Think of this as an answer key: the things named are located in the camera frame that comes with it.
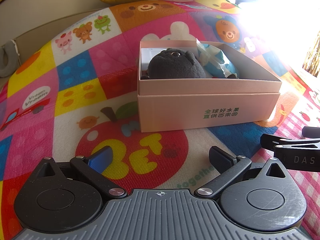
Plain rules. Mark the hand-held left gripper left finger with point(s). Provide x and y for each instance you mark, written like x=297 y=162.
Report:
x=100 y=160

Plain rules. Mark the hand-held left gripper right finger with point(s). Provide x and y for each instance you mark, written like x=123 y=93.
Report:
x=220 y=158

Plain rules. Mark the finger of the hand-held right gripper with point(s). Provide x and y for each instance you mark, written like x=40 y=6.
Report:
x=311 y=132
x=271 y=141

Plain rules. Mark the pink cardboard box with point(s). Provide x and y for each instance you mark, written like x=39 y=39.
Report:
x=200 y=110

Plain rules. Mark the blue face mask packet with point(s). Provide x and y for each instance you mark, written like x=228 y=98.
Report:
x=217 y=60

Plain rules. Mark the black plush toy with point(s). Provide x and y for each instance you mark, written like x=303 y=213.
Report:
x=175 y=66

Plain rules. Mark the colourful cartoon play mat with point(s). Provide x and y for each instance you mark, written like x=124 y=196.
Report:
x=75 y=100

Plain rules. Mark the grey neck pillow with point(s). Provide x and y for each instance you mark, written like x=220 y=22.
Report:
x=8 y=57

